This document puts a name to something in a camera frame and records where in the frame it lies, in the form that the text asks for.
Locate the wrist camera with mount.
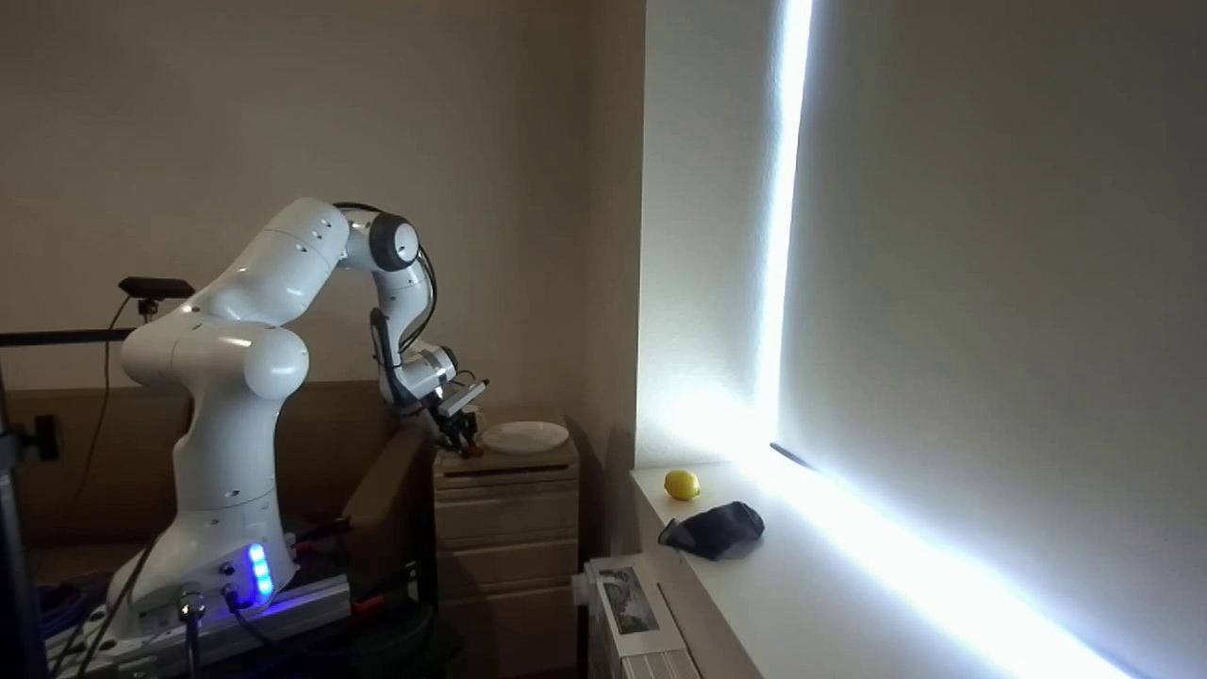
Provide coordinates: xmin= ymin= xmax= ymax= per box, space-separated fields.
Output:
xmin=429 ymin=370 xmax=493 ymax=414

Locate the white wall heater unit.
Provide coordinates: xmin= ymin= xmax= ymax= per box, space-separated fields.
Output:
xmin=568 ymin=556 xmax=700 ymax=679

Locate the grey roller window blind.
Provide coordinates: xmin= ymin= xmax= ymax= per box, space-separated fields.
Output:
xmin=770 ymin=0 xmax=1207 ymax=679

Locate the yellow lemon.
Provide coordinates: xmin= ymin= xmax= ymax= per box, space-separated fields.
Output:
xmin=660 ymin=470 xmax=704 ymax=506

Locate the dark blue cloth pouch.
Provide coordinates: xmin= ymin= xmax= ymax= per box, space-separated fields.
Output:
xmin=658 ymin=499 xmax=770 ymax=564

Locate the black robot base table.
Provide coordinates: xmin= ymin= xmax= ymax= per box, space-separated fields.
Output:
xmin=40 ymin=566 xmax=357 ymax=679

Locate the white round plate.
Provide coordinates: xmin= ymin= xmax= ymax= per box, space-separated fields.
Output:
xmin=480 ymin=418 xmax=573 ymax=456

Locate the black camera on stand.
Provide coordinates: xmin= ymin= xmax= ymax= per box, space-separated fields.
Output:
xmin=0 ymin=277 xmax=201 ymax=351

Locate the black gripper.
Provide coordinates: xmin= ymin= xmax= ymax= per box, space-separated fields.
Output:
xmin=421 ymin=373 xmax=493 ymax=462

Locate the light wooden nightstand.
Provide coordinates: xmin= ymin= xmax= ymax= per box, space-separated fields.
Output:
xmin=429 ymin=423 xmax=586 ymax=679

